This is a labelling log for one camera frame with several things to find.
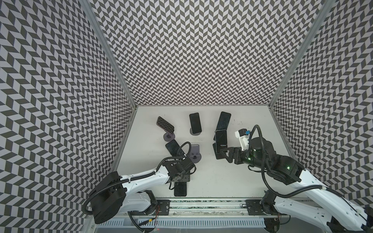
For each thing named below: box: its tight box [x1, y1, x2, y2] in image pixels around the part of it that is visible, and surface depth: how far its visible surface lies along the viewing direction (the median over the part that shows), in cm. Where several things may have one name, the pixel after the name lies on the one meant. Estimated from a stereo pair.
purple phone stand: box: [165, 139, 186, 157], surface depth 82 cm
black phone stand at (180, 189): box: [173, 181, 187, 197], surface depth 78 cm
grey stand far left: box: [163, 132, 176, 142], surface depth 100 cm
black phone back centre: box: [189, 112, 203, 134], surface depth 98 cm
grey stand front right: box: [188, 144, 202, 164], surface depth 88 cm
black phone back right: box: [214, 111, 232, 133], surface depth 95 cm
